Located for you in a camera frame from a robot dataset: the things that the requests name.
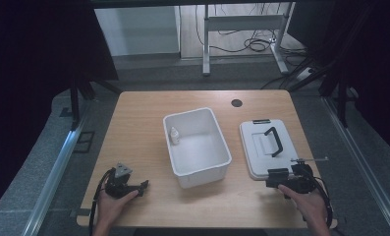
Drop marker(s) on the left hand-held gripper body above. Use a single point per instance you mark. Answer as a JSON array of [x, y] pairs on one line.
[[118, 187]]

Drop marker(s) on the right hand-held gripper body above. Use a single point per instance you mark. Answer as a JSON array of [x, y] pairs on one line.
[[301, 179]]

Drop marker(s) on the person's left hand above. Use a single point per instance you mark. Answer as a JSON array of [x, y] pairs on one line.
[[112, 208]]

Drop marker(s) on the person's right hand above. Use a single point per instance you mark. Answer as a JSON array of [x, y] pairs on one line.
[[308, 206]]

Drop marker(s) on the small white bottle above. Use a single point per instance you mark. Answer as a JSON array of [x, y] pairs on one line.
[[174, 135]]

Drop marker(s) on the white plastic bin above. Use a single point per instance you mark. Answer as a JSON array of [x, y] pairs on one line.
[[199, 150]]

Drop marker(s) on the black round table grommet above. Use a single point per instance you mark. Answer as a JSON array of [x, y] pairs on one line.
[[236, 103]]

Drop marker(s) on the black metal stand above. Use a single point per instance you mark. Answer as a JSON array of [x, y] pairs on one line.
[[341, 98], [75, 101]]

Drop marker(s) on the white power strip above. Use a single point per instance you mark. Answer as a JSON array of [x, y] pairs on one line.
[[305, 73]]

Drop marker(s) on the dark curtain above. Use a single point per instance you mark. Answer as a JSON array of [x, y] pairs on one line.
[[28, 65], [376, 59]]

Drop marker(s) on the white cabinet panel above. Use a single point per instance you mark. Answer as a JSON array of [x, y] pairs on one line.
[[137, 31]]

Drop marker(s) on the black square floor bracket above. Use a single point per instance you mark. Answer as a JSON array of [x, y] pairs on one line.
[[83, 142]]

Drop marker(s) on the aluminium floor rail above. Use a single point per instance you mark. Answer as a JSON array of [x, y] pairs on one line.
[[51, 177], [366, 170]]

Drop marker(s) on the grey metal desk frame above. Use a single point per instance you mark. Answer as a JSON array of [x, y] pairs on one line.
[[245, 23]]

